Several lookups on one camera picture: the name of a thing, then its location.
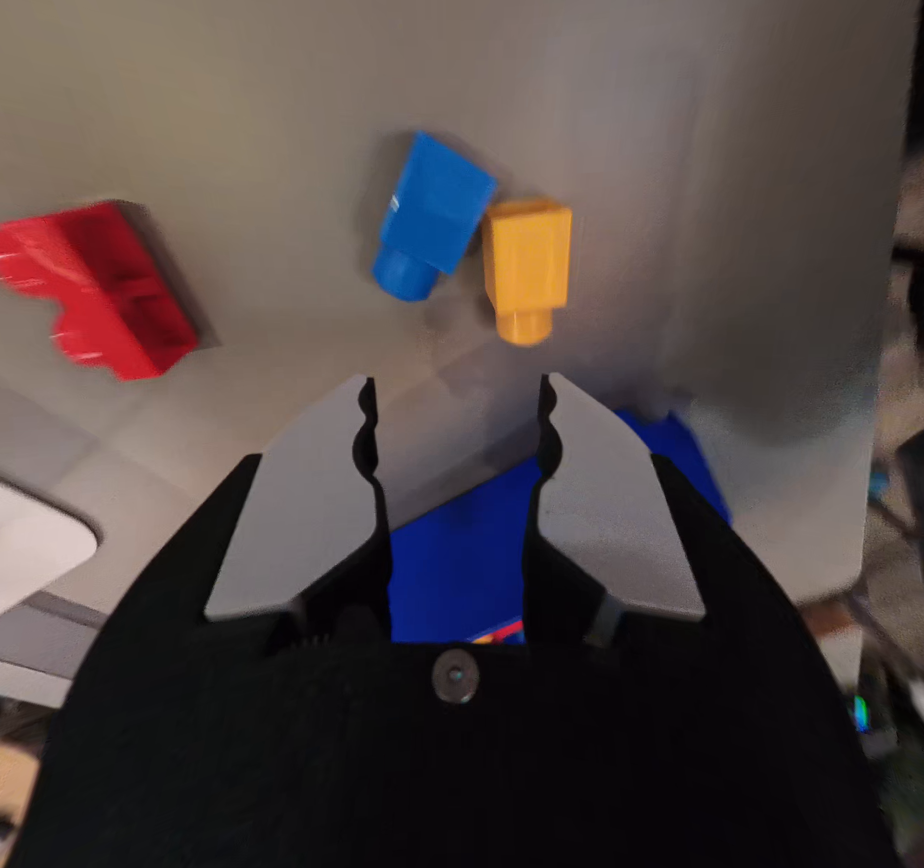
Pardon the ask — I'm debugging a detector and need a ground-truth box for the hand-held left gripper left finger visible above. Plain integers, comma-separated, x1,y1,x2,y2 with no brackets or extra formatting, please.
204,375,393,642

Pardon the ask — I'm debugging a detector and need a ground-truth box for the grey desk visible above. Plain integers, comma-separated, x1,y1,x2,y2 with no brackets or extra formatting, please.
0,0,911,638

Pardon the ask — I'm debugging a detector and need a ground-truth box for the blue plastic bin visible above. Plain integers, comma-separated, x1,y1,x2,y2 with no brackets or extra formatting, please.
390,406,732,645

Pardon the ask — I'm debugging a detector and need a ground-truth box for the blue toy block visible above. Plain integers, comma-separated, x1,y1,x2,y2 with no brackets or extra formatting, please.
372,131,499,303

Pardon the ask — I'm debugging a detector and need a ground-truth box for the red two-stud block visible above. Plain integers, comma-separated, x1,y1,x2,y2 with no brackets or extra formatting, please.
0,201,199,381

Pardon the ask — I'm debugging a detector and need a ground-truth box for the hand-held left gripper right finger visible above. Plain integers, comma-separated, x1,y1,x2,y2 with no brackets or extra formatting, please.
523,373,707,645

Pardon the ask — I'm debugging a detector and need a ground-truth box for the yellow one-stud block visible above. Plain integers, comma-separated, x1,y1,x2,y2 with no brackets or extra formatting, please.
481,198,573,346

